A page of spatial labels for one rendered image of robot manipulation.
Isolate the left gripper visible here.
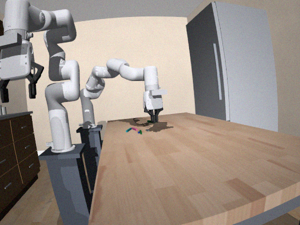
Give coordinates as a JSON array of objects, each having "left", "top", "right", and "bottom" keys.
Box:
[{"left": 143, "top": 90, "right": 163, "bottom": 123}]

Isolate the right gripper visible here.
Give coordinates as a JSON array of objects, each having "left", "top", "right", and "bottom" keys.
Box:
[{"left": 0, "top": 39, "right": 44, "bottom": 103}]

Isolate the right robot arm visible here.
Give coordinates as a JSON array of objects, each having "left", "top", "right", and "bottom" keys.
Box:
[{"left": 0, "top": 0, "right": 80, "bottom": 153}]

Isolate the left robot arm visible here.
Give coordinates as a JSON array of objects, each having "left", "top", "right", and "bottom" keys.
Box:
[{"left": 78, "top": 58, "right": 168, "bottom": 129}]

